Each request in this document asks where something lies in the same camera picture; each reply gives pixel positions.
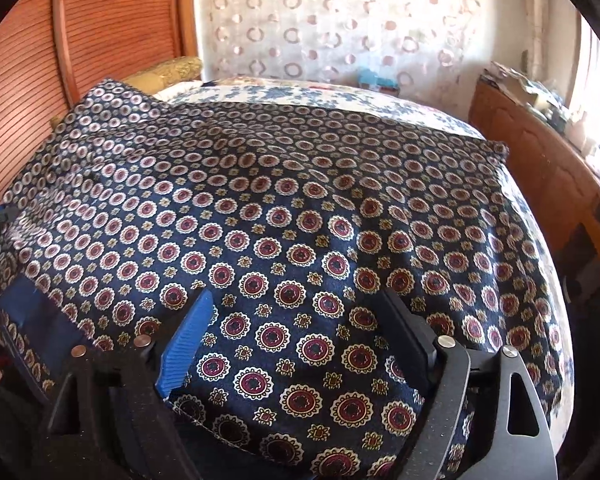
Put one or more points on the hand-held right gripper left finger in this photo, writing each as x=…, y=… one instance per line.
x=185, y=345

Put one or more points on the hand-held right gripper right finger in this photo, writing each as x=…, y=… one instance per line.
x=410, y=330

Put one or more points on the navy circle-patterned garment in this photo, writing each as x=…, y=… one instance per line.
x=290, y=220

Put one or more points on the wooden slatted wardrobe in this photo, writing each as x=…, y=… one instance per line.
x=80, y=35

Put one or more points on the long low wooden cabinet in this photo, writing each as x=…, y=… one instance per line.
x=530, y=160

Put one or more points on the blue floral white cloth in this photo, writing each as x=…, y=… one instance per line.
x=380, y=110

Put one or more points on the golden brocade pillow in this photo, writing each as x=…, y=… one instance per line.
x=170, y=72

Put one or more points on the cardboard box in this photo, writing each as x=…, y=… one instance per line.
x=385, y=89

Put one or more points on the blue packet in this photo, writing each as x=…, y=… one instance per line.
x=375, y=76

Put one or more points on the pile of clutter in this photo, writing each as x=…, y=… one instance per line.
x=525, y=90

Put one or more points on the wooden framed window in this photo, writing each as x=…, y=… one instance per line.
x=597, y=90

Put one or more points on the sheer circle-patterned curtain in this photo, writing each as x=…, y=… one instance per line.
x=330, y=20

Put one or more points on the cream bundled window curtain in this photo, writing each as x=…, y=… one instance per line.
x=535, y=5

